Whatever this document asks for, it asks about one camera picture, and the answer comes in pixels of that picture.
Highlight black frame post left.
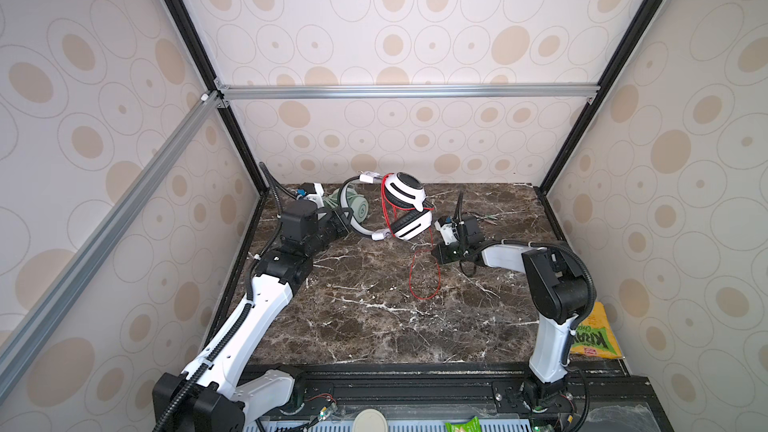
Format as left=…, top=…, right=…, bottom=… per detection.
left=139, top=0, right=270, bottom=196

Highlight yellow chips bag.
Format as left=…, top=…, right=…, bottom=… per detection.
left=570, top=302, right=624, bottom=360

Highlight black mounting base rail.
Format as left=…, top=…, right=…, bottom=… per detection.
left=240, top=361, right=671, bottom=431

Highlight white black headphones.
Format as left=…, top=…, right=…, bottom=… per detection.
left=338, top=172, right=434, bottom=241

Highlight black frame post right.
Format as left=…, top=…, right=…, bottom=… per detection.
left=538, top=0, right=694, bottom=194

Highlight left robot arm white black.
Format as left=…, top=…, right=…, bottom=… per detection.
left=152, top=163, right=355, bottom=431

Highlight black frame post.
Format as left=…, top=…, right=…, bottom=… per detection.
left=538, top=0, right=694, bottom=194
left=139, top=0, right=270, bottom=196

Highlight green snack packet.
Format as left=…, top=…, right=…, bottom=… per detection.
left=444, top=417, right=482, bottom=432

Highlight silver aluminium left rail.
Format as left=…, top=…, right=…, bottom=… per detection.
left=1, top=90, right=223, bottom=400

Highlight red headphone cable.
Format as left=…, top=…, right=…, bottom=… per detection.
left=381, top=175, right=499, bottom=301

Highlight mint green headphones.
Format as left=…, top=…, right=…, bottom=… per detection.
left=323, top=185, right=370, bottom=223

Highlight silver aluminium rail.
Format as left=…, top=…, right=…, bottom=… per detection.
left=203, top=82, right=600, bottom=104
left=1, top=90, right=223, bottom=400

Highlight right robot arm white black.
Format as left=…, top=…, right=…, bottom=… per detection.
left=432, top=197, right=596, bottom=412

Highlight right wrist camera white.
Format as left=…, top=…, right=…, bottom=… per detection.
left=434, top=216, right=460, bottom=246

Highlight cream lid jar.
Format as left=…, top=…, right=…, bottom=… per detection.
left=351, top=409, right=388, bottom=432

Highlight silver aluminium back rail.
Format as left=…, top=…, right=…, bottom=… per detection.
left=203, top=82, right=600, bottom=104

